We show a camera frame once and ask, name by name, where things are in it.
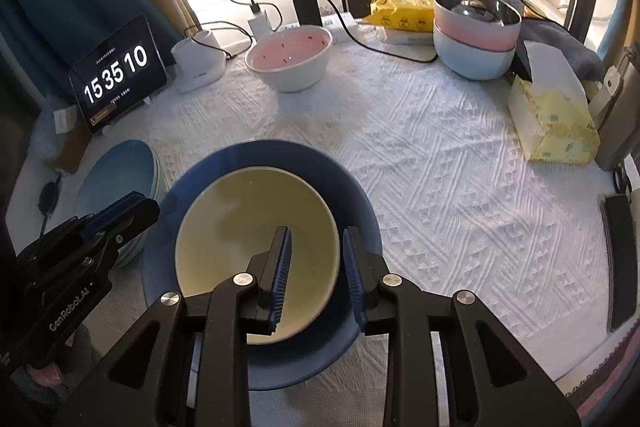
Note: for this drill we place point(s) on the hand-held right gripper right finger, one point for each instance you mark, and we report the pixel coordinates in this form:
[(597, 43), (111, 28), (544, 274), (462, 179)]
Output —
[(352, 277)]

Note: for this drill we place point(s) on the cream bowl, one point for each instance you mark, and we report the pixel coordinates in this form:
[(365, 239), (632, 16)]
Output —
[(235, 227)]

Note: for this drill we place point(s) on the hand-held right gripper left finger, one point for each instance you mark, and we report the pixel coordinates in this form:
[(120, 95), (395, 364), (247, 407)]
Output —
[(280, 277)]

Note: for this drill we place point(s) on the teal curtain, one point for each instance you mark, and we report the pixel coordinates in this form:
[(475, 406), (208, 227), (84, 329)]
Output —
[(627, 17), (50, 7)]

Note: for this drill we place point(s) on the white bowl pink speckled inside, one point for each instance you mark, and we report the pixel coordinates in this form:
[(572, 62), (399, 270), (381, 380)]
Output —
[(290, 77)]

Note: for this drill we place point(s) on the black scissors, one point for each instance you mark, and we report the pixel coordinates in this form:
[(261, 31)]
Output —
[(620, 179)]

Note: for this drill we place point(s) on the black smartphone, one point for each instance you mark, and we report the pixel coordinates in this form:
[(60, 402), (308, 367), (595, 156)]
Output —
[(620, 257)]

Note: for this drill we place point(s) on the yellow tissue box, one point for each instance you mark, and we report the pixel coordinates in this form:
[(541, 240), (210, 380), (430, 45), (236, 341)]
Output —
[(555, 122)]

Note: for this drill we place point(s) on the dark grey cloth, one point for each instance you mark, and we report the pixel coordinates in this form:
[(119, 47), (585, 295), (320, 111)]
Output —
[(560, 34)]

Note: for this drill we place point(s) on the white power strip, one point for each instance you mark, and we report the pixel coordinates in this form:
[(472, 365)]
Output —
[(340, 27)]

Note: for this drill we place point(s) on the dark blue bowl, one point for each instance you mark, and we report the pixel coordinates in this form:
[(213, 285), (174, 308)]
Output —
[(210, 172)]

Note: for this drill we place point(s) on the yellow wet wipes packet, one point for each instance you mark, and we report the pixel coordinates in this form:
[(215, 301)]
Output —
[(400, 9)]

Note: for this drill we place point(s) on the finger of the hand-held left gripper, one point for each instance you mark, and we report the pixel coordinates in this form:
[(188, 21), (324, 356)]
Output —
[(140, 219), (115, 209)]

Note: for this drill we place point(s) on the person's left hand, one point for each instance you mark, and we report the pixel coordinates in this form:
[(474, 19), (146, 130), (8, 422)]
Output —
[(45, 374)]

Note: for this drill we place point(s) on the white charger plug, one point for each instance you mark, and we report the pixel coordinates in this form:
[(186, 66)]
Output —
[(262, 24)]

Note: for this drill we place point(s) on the pastel pink bowl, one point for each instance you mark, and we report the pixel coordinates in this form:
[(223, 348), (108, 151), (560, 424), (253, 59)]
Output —
[(475, 37)]

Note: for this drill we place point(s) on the light blue plate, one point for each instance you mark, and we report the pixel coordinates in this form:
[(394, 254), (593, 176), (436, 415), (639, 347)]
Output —
[(115, 177)]

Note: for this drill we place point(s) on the black tablet with clock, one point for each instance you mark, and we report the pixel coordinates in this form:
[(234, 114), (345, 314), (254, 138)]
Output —
[(117, 74)]

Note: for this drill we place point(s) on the steel bowl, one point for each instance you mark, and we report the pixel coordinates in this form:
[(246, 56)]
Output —
[(480, 9)]

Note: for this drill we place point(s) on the brown cardboard box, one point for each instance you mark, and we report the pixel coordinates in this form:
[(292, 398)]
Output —
[(70, 152)]

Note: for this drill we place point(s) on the small white box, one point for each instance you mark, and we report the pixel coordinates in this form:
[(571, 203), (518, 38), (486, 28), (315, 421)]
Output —
[(65, 119)]

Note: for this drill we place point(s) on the black power bank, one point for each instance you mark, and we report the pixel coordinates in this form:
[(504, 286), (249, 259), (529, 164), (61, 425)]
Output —
[(306, 9)]

